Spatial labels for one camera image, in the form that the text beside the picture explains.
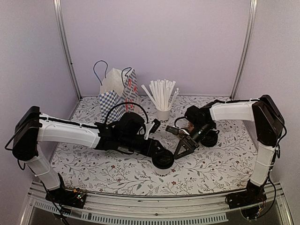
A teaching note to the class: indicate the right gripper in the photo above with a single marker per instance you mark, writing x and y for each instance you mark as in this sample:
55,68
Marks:
186,152

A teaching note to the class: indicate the aluminium frame post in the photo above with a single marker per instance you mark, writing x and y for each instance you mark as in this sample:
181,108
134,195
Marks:
245,49
64,42

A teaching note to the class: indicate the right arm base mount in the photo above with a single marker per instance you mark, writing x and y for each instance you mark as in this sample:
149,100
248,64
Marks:
246,199

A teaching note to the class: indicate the stack of black lids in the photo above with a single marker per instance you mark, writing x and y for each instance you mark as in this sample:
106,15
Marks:
211,139

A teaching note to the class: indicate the white cup holding straws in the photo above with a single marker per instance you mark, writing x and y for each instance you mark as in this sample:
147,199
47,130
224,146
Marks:
163,116

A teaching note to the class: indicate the bundle of white wrapped straws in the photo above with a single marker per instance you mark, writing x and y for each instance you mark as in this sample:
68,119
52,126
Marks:
162,93

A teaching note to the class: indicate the floral table mat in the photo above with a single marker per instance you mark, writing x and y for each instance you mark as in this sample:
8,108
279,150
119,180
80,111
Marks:
224,167

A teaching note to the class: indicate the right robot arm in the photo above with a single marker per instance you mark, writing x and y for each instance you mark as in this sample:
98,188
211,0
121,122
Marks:
269,124

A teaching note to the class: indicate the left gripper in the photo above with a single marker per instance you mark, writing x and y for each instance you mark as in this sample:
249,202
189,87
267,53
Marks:
152,147

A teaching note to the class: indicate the black plastic cup lid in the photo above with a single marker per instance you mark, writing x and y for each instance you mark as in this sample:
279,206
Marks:
166,161

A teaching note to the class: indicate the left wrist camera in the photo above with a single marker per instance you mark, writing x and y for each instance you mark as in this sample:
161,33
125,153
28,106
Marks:
151,127

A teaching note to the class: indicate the brown cardboard cup carrier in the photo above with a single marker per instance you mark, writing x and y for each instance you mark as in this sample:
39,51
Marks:
188,127

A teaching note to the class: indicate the white paper coffee cup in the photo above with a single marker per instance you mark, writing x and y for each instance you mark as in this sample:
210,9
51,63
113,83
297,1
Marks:
161,172

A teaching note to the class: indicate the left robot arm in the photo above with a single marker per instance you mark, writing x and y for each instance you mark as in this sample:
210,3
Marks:
35,127

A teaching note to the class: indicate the front aluminium rail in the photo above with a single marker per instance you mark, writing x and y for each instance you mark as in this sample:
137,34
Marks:
113,209

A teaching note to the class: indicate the left aluminium frame post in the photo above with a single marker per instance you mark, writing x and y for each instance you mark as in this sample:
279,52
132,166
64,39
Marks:
64,42

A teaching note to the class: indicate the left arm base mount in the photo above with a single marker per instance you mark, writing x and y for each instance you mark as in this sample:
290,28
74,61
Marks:
73,198

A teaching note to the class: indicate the right aluminium frame post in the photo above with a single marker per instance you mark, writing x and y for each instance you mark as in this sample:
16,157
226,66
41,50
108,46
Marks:
245,49

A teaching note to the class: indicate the checkered paper takeout bag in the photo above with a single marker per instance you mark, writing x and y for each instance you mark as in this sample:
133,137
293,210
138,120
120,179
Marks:
117,93

